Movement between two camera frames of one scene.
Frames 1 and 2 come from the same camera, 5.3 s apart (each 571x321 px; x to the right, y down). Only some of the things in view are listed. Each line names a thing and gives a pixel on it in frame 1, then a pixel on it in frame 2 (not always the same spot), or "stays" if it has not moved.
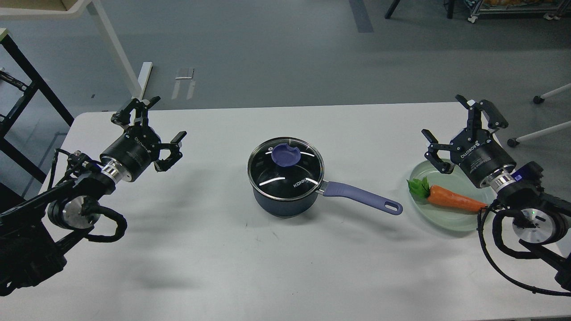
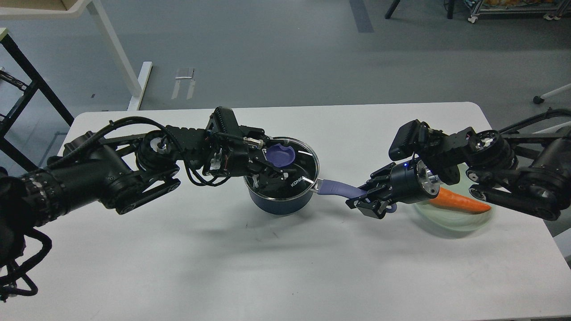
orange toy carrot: [420, 189] stays
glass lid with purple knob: [285, 168] stays
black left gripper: [139, 146] to [235, 150]
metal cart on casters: [556, 8] stays
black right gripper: [479, 154] to [411, 182]
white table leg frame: [77, 9] stays
